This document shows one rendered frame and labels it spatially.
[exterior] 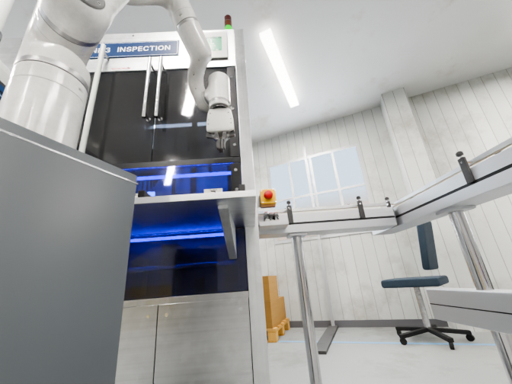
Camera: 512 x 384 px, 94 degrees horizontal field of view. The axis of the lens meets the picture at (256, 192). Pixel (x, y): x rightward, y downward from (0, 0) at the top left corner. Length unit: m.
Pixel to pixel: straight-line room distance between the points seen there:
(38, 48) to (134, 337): 0.93
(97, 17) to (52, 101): 0.23
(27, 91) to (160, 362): 0.92
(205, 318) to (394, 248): 2.98
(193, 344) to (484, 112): 4.30
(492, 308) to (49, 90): 1.30
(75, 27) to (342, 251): 3.47
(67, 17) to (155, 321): 0.95
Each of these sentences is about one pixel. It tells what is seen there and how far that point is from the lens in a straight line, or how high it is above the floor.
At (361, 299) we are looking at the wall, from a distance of 3.66.
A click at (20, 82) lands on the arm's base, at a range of 0.62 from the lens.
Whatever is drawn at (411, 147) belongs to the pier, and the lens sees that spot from 3.79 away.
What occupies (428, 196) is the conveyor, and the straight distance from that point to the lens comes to 1.21.
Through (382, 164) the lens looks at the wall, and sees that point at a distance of 3.96.
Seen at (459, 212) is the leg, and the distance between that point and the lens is 1.18.
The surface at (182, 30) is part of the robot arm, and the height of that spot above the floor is 1.51.
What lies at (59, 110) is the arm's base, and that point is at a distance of 0.59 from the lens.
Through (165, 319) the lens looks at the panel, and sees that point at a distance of 1.10.
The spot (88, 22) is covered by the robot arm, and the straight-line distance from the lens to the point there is 0.71.
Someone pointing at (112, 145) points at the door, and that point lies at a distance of 1.41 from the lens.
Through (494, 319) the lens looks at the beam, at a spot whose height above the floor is 0.47.
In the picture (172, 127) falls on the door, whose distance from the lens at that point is 1.35.
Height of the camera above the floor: 0.64
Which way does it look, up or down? 20 degrees up
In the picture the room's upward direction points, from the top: 4 degrees counter-clockwise
